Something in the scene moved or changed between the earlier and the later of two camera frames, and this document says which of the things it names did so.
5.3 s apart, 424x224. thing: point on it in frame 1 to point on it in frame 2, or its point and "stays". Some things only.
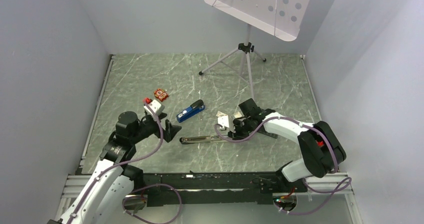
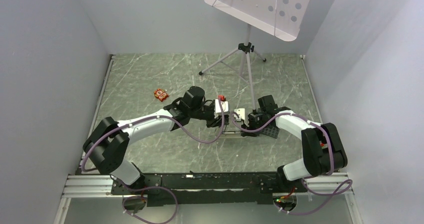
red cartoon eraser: x=161 y=94 stays
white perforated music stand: x=278 y=9 stays
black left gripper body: x=150 y=126 to x=207 y=114
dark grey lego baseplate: x=269 y=134 stays
